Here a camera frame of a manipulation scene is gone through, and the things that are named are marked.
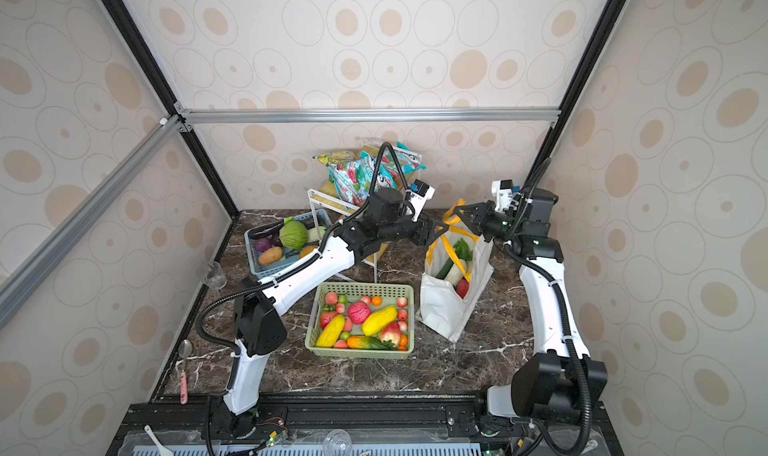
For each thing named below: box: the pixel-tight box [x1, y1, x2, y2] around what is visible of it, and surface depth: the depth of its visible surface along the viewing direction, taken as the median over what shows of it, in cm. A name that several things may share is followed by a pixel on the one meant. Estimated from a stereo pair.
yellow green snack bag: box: [312, 151, 358, 166], surface depth 84 cm
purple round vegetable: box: [254, 238, 272, 253], surface depth 106 cm
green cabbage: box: [279, 217, 308, 250], surface depth 102 cm
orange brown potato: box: [258, 246, 283, 266], surface depth 104 cm
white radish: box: [443, 259, 467, 287], surface depth 92 cm
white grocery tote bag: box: [418, 199, 495, 343], surface depth 86 cm
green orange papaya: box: [347, 336, 394, 350], surface depth 83 cm
